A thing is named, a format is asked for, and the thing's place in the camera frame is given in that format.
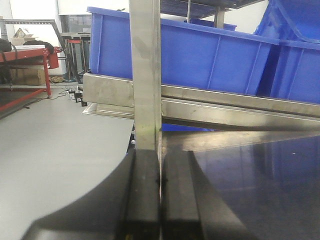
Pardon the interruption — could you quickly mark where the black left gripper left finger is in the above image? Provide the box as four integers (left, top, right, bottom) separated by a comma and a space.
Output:
22, 149, 160, 240

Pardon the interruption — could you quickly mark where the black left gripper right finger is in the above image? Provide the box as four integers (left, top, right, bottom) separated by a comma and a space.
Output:
162, 150, 257, 240

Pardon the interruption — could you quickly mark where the stainless steel shelf rack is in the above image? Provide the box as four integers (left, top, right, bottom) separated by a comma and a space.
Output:
83, 0, 320, 150

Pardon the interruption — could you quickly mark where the black power adapter on floor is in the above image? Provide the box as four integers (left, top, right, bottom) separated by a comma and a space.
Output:
74, 91, 83, 103

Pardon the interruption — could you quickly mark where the blue plastic bin left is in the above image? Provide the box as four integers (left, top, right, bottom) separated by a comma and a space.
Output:
87, 6, 279, 95

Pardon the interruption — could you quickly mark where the blue plastic bin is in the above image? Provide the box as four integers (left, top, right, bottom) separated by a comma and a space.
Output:
254, 0, 320, 104
87, 6, 279, 95

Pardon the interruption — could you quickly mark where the red metal workbench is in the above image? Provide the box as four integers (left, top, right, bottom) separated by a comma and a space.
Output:
0, 45, 63, 112

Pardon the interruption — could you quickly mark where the cardboard box under workbench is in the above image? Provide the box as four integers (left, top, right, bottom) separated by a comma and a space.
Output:
10, 68, 46, 86

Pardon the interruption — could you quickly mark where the blue plastic bin right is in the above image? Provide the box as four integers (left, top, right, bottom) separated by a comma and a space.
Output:
254, 0, 320, 104

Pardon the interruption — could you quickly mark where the grey metal frame stand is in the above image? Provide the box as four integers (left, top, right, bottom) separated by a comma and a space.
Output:
0, 16, 83, 84

